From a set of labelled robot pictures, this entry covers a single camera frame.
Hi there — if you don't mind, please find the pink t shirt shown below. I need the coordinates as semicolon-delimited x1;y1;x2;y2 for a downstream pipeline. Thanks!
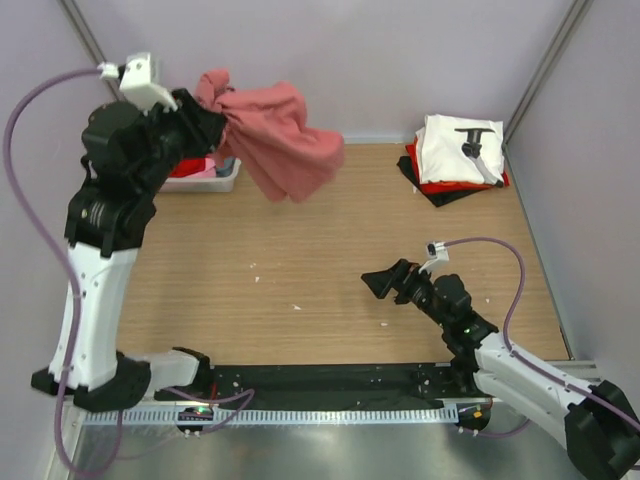
194;69;345;203

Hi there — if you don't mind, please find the black folded t shirt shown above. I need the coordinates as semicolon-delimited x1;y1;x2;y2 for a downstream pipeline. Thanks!
396;156;484;208

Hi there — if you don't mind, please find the white folded printed t shirt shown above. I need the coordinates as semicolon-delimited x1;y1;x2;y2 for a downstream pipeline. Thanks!
416;114;506;186

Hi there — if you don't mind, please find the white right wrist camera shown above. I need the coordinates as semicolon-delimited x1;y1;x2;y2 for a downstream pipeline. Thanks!
419;242;449;274

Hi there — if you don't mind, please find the grey cable duct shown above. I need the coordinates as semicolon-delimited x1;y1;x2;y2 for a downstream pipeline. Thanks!
82;405;459;426

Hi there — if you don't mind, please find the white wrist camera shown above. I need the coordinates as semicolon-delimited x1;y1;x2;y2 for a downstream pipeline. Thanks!
419;242;449;274
98;52;178;112

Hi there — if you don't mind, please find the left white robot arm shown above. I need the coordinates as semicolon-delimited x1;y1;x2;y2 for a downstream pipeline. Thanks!
31;89;226;413

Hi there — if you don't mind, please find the red crumpled t shirt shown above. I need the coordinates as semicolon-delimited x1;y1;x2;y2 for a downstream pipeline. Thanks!
170;157;213;178

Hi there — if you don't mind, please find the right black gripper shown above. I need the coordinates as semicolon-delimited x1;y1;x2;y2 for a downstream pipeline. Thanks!
362;258;450;329

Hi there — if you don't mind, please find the grey garment in basket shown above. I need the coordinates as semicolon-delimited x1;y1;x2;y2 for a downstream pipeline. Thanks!
215;157;237;178

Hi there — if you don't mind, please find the red folded t shirt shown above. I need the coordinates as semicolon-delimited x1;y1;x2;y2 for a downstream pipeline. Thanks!
405;143;494;194

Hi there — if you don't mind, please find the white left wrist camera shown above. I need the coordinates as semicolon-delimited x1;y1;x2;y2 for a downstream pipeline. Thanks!
98;52;178;112

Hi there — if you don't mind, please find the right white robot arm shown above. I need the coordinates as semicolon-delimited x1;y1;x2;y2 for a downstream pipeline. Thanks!
361;259;639;479

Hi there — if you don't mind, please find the light pink garment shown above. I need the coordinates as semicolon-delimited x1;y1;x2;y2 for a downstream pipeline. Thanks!
197;159;217;178

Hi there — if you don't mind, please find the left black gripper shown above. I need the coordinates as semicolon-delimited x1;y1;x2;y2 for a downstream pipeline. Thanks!
138;87;227;195

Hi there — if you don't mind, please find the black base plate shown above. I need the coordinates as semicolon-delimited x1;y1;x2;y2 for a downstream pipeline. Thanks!
180;363;484;411

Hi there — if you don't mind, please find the white plastic basket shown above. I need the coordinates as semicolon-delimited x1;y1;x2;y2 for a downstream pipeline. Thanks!
160;158;242;193

